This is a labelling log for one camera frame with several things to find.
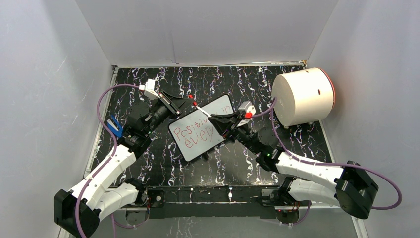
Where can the white cylindrical drum red rim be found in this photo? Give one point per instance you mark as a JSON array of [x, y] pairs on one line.
[[303, 96]]

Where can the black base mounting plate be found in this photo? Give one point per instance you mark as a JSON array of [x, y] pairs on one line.
[[213, 201]]

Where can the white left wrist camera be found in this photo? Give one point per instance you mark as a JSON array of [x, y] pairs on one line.
[[148, 89]]

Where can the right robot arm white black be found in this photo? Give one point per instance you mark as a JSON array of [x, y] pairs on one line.
[[347, 186]]

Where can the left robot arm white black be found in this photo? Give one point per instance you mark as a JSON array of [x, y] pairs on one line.
[[108, 170]]

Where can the small white whiteboard black frame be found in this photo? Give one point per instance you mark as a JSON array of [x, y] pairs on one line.
[[194, 134]]

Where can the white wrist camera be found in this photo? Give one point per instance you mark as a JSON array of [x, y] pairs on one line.
[[148, 89], [246, 110]]

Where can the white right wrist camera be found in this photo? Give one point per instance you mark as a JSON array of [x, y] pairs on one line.
[[246, 110]]

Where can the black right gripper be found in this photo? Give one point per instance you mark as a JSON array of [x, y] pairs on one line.
[[225, 122]]

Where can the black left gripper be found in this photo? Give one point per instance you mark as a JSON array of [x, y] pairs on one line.
[[178, 104]]

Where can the aluminium front frame rail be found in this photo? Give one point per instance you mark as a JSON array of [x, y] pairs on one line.
[[288, 213]]

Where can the white marker pen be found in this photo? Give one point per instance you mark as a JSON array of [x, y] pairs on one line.
[[203, 111]]

